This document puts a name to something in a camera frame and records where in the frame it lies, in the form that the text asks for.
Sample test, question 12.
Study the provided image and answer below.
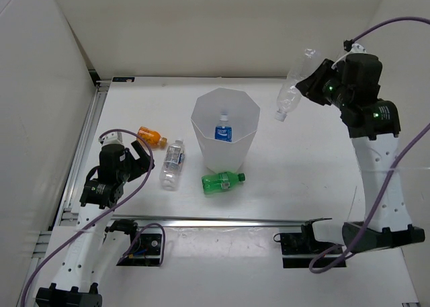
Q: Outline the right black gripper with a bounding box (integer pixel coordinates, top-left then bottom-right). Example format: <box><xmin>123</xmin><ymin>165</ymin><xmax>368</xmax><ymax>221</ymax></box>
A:
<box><xmin>296</xmin><ymin>59</ymin><xmax>352</xmax><ymax>110</ymax></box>

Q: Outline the clear plastic bottle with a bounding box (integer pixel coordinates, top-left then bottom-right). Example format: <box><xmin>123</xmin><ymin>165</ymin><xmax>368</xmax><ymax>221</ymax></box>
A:
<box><xmin>275</xmin><ymin>48</ymin><xmax>320</xmax><ymax>122</ymax></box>

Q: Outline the blue label Pocari bottle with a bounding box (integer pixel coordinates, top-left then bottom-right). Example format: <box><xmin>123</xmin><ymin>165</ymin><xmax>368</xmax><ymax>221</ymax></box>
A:
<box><xmin>214</xmin><ymin>113</ymin><xmax>232</xmax><ymax>142</ymax></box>

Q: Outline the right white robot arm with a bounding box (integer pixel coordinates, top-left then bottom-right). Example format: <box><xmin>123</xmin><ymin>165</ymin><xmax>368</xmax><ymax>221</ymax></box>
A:
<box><xmin>296</xmin><ymin>53</ymin><xmax>425</xmax><ymax>253</ymax></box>

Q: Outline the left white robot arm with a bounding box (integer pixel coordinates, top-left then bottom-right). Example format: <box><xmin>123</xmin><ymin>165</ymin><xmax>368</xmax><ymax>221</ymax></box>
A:
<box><xmin>36</xmin><ymin>132</ymin><xmax>155</xmax><ymax>306</ymax></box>

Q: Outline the white octagonal plastic bin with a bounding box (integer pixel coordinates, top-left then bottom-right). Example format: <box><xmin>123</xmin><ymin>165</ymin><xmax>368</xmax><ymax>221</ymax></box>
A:
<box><xmin>191</xmin><ymin>88</ymin><xmax>260</xmax><ymax>173</ymax></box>

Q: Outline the orange plastic bottle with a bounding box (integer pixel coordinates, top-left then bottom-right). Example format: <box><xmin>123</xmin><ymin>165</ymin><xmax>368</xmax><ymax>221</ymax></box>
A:
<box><xmin>137</xmin><ymin>126</ymin><xmax>167</xmax><ymax>149</ymax></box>

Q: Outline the clear bottle white label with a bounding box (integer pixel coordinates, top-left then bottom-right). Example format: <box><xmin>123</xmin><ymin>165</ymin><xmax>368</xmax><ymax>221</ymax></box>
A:
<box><xmin>159</xmin><ymin>139</ymin><xmax>185</xmax><ymax>191</ymax></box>

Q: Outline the green plastic bottle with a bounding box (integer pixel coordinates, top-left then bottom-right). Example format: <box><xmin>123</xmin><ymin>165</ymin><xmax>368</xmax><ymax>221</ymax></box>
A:
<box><xmin>201</xmin><ymin>171</ymin><xmax>246</xmax><ymax>194</ymax></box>

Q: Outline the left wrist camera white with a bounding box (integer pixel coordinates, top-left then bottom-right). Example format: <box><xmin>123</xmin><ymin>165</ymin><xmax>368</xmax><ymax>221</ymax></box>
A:
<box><xmin>98</xmin><ymin>132</ymin><xmax>124</xmax><ymax>146</ymax></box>

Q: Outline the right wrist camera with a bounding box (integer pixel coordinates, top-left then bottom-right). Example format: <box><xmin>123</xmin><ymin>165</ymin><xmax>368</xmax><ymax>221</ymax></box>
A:
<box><xmin>331</xmin><ymin>42</ymin><xmax>368</xmax><ymax>69</ymax></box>

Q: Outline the aluminium front rail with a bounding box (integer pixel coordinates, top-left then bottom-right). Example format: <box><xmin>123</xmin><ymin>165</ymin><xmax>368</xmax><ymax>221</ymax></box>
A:
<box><xmin>100</xmin><ymin>214</ymin><xmax>370</xmax><ymax>229</ymax></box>

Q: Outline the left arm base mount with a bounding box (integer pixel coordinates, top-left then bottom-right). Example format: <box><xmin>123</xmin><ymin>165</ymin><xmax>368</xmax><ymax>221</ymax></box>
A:
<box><xmin>116</xmin><ymin>223</ymin><xmax>166</xmax><ymax>267</ymax></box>

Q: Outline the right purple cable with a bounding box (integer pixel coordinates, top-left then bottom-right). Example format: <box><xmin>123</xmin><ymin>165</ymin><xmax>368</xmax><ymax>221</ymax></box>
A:
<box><xmin>308</xmin><ymin>15</ymin><xmax>430</xmax><ymax>274</ymax></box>

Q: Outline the purple cable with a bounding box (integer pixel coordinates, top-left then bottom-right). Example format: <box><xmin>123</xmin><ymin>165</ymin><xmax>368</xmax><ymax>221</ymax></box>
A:
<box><xmin>19</xmin><ymin>128</ymin><xmax>165</xmax><ymax>307</ymax></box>
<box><xmin>308</xmin><ymin>15</ymin><xmax>430</xmax><ymax>274</ymax></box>

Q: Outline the left aluminium frame rail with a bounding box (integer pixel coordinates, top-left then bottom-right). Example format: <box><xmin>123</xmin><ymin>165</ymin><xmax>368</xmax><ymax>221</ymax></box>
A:
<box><xmin>28</xmin><ymin>80</ymin><xmax>110</xmax><ymax>288</ymax></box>

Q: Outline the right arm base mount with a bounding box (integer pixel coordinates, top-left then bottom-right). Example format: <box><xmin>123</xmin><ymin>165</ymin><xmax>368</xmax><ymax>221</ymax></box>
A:
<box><xmin>273</xmin><ymin>233</ymin><xmax>334</xmax><ymax>269</ymax></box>

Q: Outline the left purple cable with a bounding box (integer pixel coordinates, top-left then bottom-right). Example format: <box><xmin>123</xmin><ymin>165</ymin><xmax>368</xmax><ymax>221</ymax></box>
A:
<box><xmin>19</xmin><ymin>128</ymin><xmax>165</xmax><ymax>307</ymax></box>

